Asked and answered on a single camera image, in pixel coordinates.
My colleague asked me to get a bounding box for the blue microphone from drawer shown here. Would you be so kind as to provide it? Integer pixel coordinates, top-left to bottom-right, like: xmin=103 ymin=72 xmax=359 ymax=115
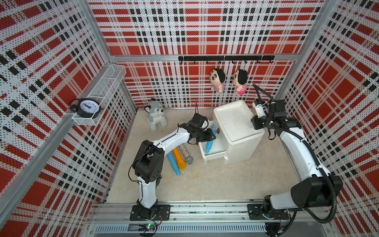
xmin=205 ymin=124 xmax=217 ymax=154

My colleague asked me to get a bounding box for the white drawer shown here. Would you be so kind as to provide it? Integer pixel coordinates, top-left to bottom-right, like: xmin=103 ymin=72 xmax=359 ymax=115
xmin=198 ymin=121 xmax=228 ymax=165

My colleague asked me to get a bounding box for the silver rhinestone microphone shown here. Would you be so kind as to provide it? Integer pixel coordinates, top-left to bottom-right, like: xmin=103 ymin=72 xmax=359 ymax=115
xmin=179 ymin=144 xmax=194 ymax=165

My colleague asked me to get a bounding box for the orange microphone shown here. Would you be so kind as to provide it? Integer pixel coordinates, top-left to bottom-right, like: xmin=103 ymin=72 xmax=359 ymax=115
xmin=172 ymin=148 xmax=187 ymax=170

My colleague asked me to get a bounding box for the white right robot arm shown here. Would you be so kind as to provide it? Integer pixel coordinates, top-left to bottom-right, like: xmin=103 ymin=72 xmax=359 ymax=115
xmin=251 ymin=99 xmax=343 ymax=224

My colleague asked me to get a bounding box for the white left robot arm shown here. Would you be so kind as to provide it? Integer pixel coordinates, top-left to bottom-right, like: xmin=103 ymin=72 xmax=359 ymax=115
xmin=131 ymin=113 xmax=216 ymax=220

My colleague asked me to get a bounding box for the white plastic drawer cabinet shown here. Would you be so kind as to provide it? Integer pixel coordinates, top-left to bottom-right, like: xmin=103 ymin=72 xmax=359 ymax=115
xmin=213 ymin=100 xmax=265 ymax=165

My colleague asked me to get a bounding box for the pink-dressed plush doll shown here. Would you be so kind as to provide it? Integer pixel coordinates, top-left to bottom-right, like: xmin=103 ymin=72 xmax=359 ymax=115
xmin=233 ymin=69 xmax=248 ymax=95

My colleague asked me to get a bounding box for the grey white husky plush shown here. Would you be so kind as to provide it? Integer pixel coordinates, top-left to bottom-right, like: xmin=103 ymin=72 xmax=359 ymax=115
xmin=144 ymin=98 xmax=168 ymax=131

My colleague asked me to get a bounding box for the blue-shorts plush doll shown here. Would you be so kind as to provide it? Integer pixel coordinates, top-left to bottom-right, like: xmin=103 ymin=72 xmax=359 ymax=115
xmin=209 ymin=69 xmax=226 ymax=94

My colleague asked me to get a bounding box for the green circuit board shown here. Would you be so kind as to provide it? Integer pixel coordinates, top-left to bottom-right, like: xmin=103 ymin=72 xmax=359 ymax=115
xmin=127 ymin=223 xmax=157 ymax=232

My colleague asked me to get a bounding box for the black alarm clock in basket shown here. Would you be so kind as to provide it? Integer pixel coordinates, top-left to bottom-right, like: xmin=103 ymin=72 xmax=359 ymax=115
xmin=69 ymin=98 xmax=102 ymax=118

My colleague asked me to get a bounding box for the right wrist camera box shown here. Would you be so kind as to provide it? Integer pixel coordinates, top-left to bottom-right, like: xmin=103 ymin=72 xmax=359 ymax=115
xmin=253 ymin=99 xmax=266 ymax=118

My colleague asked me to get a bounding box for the black wall hook rail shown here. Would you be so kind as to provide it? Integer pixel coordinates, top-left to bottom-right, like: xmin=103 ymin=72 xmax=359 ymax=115
xmin=178 ymin=55 xmax=275 ymax=63

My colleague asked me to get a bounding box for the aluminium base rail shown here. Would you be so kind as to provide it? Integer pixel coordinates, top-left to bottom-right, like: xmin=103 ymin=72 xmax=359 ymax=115
xmin=83 ymin=200 xmax=336 ymax=237

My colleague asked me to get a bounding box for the white wire wall basket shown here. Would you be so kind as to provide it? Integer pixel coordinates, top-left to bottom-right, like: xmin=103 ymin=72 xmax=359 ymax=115
xmin=73 ymin=64 xmax=126 ymax=126

